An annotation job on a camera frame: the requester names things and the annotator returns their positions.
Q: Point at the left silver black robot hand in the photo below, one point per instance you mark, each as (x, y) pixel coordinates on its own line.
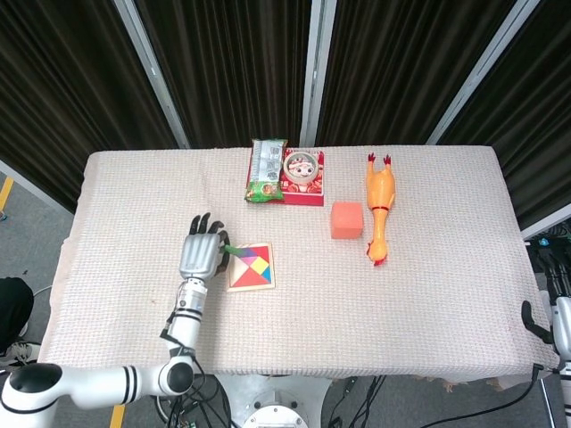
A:
(198, 256)

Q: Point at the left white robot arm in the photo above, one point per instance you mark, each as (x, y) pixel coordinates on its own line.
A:
(187, 325)

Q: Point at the red box with bowl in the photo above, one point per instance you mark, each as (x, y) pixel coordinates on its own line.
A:
(308, 196)

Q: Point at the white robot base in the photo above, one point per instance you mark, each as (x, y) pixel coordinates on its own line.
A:
(272, 397)

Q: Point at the green circuit board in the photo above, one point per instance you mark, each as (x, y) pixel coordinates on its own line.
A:
(184, 421)

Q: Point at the black trouser leg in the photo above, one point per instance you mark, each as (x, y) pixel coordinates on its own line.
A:
(15, 307)

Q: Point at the large red tangram triangle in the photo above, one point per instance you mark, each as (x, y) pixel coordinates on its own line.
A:
(252, 280)

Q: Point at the dark curtain panel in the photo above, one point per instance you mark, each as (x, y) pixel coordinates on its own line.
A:
(392, 67)
(58, 89)
(232, 67)
(540, 111)

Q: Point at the orange foam cube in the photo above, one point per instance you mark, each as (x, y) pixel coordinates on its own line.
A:
(347, 220)

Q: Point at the white sneaker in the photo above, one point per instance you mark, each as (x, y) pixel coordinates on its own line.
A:
(22, 352)

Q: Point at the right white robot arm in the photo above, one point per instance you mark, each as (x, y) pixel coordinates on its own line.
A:
(565, 392)

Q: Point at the blue tangram triangle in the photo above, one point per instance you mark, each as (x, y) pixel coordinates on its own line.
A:
(268, 275)

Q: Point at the green triangle puzzle piece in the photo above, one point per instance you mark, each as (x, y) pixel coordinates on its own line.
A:
(232, 249)

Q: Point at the orange rubber chicken toy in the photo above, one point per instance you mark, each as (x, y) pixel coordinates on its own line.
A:
(380, 187)

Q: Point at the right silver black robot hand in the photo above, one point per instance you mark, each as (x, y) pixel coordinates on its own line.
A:
(563, 321)

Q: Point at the green snack bag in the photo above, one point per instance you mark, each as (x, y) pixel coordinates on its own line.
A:
(265, 169)

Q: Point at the beige masking tape roll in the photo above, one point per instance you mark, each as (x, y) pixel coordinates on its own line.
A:
(286, 169)

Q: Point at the purple tangram triangle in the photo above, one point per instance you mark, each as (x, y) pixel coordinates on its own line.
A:
(247, 251)

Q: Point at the grey metal frame rail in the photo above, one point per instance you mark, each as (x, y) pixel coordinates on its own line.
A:
(40, 191)
(548, 226)

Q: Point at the grey metal frame post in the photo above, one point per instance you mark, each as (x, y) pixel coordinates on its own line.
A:
(316, 67)
(482, 67)
(151, 71)

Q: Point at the orange-red tangram triangle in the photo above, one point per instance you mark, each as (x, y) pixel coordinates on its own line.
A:
(266, 254)

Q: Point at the colourful tangram puzzle board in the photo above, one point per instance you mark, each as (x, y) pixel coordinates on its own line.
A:
(235, 273)

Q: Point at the beige waffle tablecloth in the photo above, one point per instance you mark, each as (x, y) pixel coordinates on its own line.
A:
(334, 321)

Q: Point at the yellow tangram square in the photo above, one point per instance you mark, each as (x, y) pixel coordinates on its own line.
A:
(261, 267)

